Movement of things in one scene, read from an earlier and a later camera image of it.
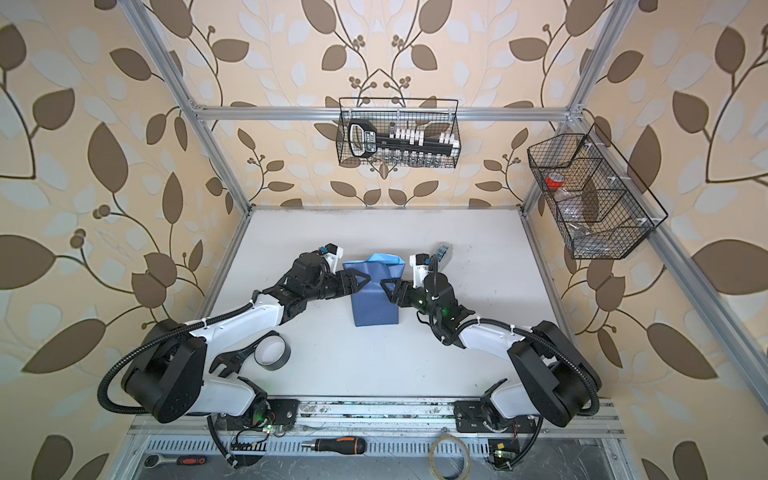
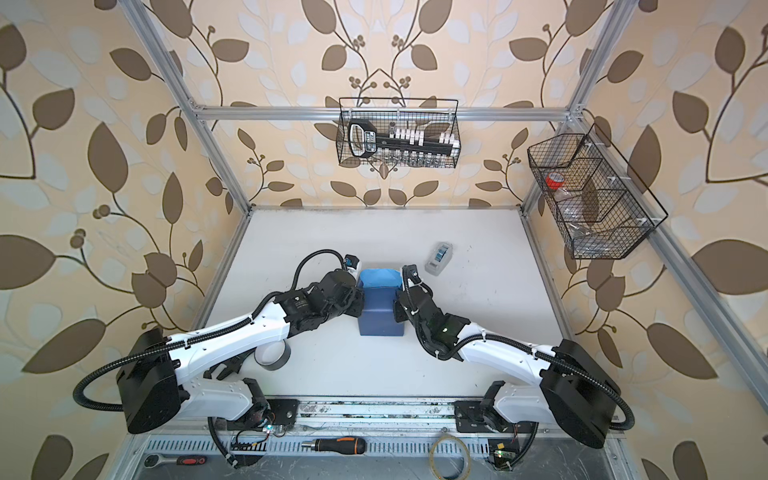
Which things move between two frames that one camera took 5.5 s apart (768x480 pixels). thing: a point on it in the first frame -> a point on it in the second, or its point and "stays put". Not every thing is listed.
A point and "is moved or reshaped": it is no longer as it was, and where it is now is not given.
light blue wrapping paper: (371, 305) is moved or reshaped
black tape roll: (272, 353) stays put
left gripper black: (352, 286) -> (359, 297)
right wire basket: (603, 209) stays put
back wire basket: (419, 132) stays put
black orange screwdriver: (344, 444) stays put
